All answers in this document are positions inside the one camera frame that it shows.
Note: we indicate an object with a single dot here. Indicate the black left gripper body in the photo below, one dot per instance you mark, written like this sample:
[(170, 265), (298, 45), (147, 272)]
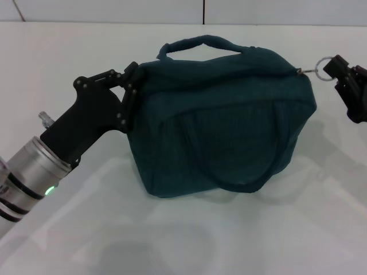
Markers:
[(83, 120)]

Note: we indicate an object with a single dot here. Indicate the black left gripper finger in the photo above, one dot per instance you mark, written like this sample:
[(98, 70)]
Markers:
[(130, 103), (114, 76)]

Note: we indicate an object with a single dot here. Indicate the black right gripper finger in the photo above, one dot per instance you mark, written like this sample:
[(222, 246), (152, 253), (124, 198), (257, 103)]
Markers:
[(354, 100), (338, 67)]

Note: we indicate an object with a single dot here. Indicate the dark teal fabric lunch bag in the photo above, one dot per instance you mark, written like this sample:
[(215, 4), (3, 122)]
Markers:
[(218, 129)]

